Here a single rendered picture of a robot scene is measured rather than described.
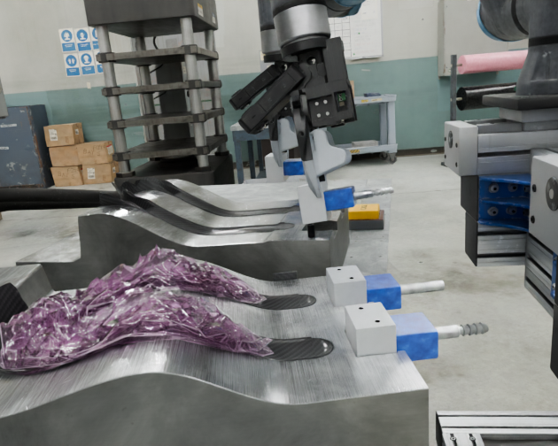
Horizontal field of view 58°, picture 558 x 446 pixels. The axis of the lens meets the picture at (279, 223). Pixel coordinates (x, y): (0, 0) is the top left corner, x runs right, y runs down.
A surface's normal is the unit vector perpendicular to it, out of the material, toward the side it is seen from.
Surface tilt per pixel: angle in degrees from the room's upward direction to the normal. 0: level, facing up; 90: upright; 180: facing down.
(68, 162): 81
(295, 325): 0
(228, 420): 90
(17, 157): 90
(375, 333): 90
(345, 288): 90
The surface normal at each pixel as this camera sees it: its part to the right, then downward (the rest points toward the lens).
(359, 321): -0.08, -0.96
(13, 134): -0.03, 0.26
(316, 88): -0.24, 0.14
